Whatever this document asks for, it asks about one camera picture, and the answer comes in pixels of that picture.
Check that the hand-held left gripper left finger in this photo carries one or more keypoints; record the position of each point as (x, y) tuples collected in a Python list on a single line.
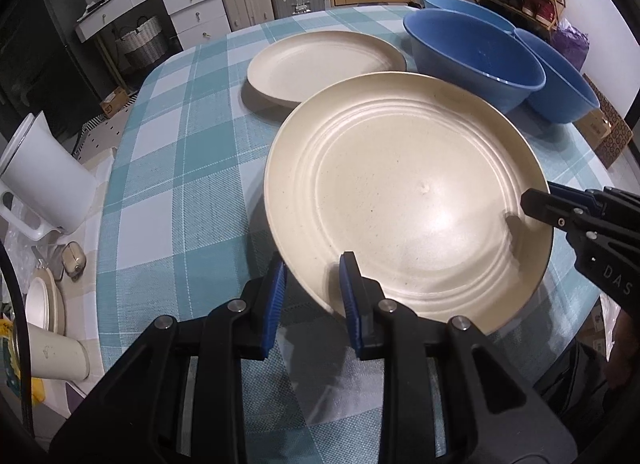
[(275, 304)]

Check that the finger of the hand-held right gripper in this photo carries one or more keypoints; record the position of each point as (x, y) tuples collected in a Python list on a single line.
[(567, 193), (542, 206)]

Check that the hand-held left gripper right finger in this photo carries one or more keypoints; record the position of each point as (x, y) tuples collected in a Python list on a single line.
[(350, 304)]

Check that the small blue bowl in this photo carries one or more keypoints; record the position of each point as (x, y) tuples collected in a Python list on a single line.
[(560, 84)]

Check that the large cream ridged plate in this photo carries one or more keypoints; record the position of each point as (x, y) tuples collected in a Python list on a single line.
[(400, 184)]

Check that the large blue bowl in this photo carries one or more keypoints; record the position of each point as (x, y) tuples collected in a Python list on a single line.
[(470, 54)]

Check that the brown patterned box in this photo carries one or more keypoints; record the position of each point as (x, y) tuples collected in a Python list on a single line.
[(612, 129)]

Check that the purple bag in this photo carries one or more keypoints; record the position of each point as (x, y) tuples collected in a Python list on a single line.
[(572, 44)]

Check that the teal checked tablecloth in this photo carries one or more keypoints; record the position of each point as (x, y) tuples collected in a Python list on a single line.
[(175, 169)]

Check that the small beige container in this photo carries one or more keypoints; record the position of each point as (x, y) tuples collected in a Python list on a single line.
[(72, 259)]

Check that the cream cup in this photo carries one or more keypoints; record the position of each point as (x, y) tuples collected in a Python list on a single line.
[(55, 351)]

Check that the stack of cream dishes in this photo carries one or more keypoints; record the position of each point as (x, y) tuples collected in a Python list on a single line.
[(42, 299)]

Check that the small cream plate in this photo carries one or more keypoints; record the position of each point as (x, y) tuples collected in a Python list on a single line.
[(320, 64)]

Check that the small cardboard box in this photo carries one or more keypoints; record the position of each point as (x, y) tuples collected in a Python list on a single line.
[(114, 103)]

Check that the white electric kettle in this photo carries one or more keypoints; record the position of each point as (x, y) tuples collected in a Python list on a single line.
[(45, 179)]

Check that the yellow packet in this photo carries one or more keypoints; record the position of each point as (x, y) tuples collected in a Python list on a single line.
[(9, 344)]

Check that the woven laundry basket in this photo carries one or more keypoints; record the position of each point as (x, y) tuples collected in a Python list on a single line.
[(142, 44)]

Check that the black cabinet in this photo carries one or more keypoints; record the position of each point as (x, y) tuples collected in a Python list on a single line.
[(40, 59)]

